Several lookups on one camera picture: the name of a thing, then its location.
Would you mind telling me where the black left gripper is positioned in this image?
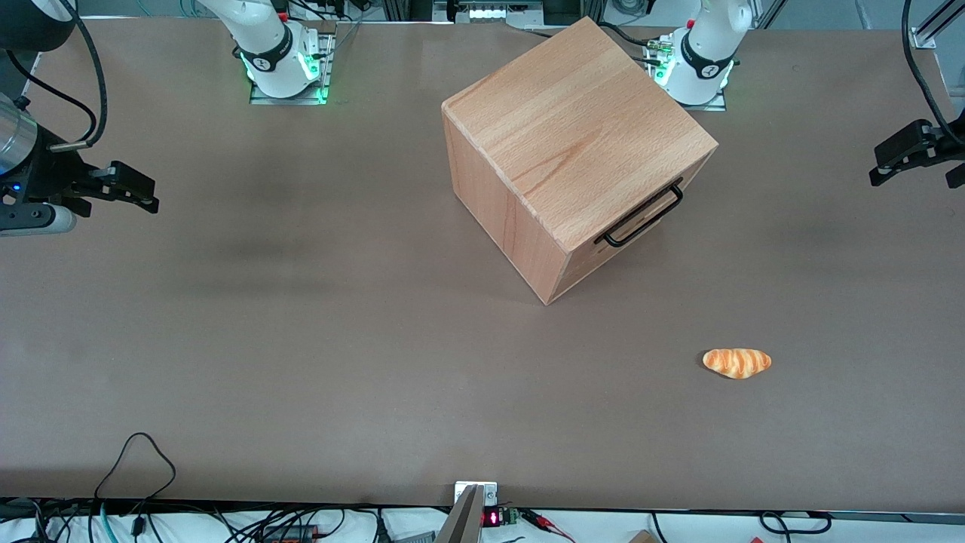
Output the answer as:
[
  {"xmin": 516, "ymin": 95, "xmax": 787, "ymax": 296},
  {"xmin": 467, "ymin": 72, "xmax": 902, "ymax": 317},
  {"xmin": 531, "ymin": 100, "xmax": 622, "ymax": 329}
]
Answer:
[{"xmin": 869, "ymin": 109, "xmax": 965, "ymax": 189}]

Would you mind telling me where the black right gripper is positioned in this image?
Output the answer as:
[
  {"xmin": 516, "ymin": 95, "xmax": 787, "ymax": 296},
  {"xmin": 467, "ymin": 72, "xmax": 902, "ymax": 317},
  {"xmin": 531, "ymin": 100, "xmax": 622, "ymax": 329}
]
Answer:
[{"xmin": 0, "ymin": 127, "xmax": 161, "ymax": 214}]

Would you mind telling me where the wooden drawer with black handle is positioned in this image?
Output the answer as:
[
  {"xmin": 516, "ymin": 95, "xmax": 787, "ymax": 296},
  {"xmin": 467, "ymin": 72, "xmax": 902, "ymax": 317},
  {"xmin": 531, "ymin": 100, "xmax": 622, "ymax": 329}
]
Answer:
[{"xmin": 565, "ymin": 149, "xmax": 718, "ymax": 284}]

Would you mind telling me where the beech wood drawer cabinet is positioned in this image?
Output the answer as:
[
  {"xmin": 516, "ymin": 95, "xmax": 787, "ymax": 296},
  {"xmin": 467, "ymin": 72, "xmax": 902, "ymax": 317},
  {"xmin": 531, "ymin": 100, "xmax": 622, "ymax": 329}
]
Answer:
[{"xmin": 441, "ymin": 17, "xmax": 718, "ymax": 306}]

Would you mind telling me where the orange toy bread roll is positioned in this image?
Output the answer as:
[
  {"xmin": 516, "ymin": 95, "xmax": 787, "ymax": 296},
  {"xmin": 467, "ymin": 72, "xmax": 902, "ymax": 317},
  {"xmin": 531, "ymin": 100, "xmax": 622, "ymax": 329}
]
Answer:
[{"xmin": 703, "ymin": 348, "xmax": 773, "ymax": 379}]

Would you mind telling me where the black red power adapter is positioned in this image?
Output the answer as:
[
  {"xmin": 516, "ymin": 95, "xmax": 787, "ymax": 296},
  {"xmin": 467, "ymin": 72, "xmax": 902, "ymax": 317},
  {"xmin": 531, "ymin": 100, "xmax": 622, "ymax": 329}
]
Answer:
[{"xmin": 260, "ymin": 524, "xmax": 317, "ymax": 543}]

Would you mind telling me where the white lit device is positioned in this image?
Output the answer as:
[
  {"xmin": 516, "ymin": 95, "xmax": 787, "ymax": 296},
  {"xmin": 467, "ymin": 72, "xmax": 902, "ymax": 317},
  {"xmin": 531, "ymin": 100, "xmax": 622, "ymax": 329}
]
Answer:
[{"xmin": 433, "ymin": 0, "xmax": 544, "ymax": 23}]

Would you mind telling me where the grey metal bar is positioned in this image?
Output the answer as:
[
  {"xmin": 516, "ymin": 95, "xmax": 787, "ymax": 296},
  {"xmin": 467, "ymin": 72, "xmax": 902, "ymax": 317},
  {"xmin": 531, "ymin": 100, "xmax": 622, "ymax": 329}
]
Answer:
[{"xmin": 436, "ymin": 485, "xmax": 485, "ymax": 543}]

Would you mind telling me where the red black clip lead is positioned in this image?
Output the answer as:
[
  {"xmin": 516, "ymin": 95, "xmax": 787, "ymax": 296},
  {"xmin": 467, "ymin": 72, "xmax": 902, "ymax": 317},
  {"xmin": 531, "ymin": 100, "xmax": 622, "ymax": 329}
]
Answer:
[{"xmin": 520, "ymin": 509, "xmax": 575, "ymax": 542}]

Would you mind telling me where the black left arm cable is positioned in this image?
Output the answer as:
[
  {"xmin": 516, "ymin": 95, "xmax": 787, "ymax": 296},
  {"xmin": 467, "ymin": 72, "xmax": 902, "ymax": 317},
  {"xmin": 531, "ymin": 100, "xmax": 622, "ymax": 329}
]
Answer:
[{"xmin": 902, "ymin": 0, "xmax": 965, "ymax": 144}]

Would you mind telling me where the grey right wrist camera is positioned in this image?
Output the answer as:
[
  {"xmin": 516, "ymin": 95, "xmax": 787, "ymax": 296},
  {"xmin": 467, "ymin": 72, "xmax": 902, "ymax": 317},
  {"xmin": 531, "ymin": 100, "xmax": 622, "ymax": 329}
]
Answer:
[{"xmin": 0, "ymin": 198, "xmax": 93, "ymax": 237}]

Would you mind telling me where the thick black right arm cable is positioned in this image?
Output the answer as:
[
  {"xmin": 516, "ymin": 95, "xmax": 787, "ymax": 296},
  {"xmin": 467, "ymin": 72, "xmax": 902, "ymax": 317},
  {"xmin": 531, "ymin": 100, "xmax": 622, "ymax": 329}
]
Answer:
[{"xmin": 60, "ymin": 0, "xmax": 108, "ymax": 148}]

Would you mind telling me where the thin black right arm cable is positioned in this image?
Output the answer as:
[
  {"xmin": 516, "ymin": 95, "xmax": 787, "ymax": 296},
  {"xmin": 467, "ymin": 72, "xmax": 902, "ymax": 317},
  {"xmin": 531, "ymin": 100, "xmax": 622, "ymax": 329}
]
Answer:
[{"xmin": 4, "ymin": 49, "xmax": 99, "ymax": 140}]

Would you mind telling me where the thin black looped cable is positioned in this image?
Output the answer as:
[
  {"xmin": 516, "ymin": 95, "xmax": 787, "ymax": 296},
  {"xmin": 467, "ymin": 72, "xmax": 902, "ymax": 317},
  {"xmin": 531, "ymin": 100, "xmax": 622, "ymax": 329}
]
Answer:
[{"xmin": 94, "ymin": 432, "xmax": 177, "ymax": 500}]

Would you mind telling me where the black base power cable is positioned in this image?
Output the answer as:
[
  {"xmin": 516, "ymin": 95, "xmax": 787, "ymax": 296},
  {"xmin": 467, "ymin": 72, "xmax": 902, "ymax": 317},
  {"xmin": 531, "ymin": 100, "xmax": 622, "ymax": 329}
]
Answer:
[{"xmin": 599, "ymin": 21, "xmax": 664, "ymax": 65}]

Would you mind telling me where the small white metal bracket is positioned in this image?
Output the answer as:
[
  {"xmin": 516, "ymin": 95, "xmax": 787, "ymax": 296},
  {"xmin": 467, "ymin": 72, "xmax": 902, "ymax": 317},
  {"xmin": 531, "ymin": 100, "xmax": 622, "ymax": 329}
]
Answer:
[{"xmin": 455, "ymin": 481, "xmax": 498, "ymax": 508}]

